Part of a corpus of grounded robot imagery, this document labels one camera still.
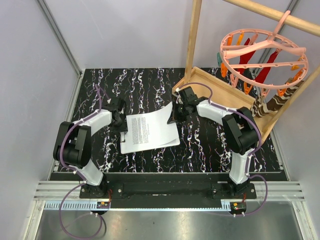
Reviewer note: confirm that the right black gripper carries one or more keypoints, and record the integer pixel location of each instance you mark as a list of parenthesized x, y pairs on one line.
[(177, 104)]

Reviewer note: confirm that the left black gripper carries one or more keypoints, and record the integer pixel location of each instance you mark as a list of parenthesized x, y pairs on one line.
[(123, 128)]

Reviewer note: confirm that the printed paper sheet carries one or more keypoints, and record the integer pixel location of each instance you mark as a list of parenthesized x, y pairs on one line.
[(153, 123), (131, 144)]

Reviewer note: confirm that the white clipboard folder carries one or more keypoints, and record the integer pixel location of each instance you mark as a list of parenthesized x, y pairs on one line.
[(162, 138)]

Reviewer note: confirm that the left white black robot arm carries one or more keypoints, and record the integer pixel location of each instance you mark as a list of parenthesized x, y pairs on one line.
[(73, 145)]

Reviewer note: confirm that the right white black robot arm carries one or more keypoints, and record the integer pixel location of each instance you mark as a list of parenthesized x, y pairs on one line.
[(242, 135)]

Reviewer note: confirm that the black marble pattern mat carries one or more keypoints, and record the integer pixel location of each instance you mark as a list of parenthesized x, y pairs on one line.
[(202, 147)]

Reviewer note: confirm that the wooden drying rack stand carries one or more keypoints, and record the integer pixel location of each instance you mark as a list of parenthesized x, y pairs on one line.
[(234, 97)]

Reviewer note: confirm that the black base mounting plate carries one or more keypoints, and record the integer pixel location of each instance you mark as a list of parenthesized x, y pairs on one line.
[(165, 195)]

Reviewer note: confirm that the brown striped sock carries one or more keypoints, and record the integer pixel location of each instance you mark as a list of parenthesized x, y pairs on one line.
[(255, 108), (277, 101)]

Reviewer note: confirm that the red sock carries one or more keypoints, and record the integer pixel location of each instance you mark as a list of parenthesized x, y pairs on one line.
[(244, 59), (262, 75)]

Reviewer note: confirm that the pink round clip hanger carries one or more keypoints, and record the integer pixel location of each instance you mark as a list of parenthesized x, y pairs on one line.
[(289, 68)]

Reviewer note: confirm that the white slotted cable duct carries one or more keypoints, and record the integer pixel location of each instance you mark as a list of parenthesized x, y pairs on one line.
[(71, 205)]

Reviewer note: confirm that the aluminium frame rail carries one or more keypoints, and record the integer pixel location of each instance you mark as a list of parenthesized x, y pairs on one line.
[(31, 226)]

